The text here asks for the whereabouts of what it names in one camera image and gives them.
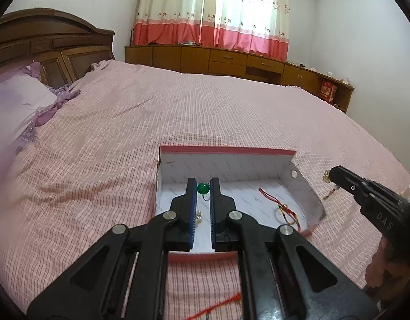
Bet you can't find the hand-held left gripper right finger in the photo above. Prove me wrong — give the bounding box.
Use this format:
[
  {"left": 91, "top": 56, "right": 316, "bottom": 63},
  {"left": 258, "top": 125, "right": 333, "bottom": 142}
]
[{"left": 210, "top": 177, "right": 379, "bottom": 320}]

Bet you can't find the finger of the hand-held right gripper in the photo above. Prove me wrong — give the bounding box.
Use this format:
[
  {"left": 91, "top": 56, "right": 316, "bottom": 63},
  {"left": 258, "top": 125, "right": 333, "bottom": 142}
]
[{"left": 329, "top": 166, "right": 375, "bottom": 204}]

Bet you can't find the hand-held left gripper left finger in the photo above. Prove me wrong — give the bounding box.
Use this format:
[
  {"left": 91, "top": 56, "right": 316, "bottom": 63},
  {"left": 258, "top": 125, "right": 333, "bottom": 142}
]
[{"left": 26, "top": 177, "right": 197, "bottom": 320}]

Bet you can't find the red and white cardboard box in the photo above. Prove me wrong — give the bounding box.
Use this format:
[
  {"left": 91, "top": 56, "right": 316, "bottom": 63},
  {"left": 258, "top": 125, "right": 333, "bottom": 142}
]
[{"left": 154, "top": 145, "right": 326, "bottom": 264}]

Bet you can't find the multicolour cord bracelet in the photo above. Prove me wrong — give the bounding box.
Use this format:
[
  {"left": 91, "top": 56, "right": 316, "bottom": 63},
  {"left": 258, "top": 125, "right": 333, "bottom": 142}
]
[{"left": 258, "top": 187, "right": 300, "bottom": 229}]

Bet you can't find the red string necklace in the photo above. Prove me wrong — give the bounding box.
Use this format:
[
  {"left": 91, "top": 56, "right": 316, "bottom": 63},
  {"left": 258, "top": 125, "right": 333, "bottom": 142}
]
[{"left": 188, "top": 291, "right": 242, "bottom": 320}]

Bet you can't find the person's right hand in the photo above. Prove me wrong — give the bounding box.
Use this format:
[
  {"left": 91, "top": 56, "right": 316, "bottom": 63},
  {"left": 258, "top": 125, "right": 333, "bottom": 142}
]
[{"left": 365, "top": 237, "right": 392, "bottom": 289}]

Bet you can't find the red gift box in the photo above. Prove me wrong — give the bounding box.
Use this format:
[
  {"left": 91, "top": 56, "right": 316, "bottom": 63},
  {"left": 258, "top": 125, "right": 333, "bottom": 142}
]
[{"left": 320, "top": 79, "right": 337, "bottom": 103}]

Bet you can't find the pink checked bedspread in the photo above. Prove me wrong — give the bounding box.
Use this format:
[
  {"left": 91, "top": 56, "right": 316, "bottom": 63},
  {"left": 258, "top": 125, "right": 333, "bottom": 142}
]
[{"left": 0, "top": 59, "right": 410, "bottom": 320}]

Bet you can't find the long wooden cabinet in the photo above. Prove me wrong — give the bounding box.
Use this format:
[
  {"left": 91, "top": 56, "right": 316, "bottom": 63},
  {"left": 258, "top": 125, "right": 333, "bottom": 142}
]
[{"left": 125, "top": 43, "right": 355, "bottom": 114}]

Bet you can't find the cream and red curtain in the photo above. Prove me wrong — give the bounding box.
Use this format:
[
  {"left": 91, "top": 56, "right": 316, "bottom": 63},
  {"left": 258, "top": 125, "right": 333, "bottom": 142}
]
[{"left": 132, "top": 0, "right": 291, "bottom": 62}]

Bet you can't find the purple ruffled pillow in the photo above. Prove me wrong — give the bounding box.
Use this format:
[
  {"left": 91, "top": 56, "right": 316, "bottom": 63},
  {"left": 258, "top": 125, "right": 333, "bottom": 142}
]
[{"left": 0, "top": 62, "right": 81, "bottom": 155}]

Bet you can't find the brown wooden headboard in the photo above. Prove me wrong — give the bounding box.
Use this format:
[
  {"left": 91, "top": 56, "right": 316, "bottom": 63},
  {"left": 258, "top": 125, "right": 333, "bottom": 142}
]
[{"left": 0, "top": 7, "right": 116, "bottom": 89}]

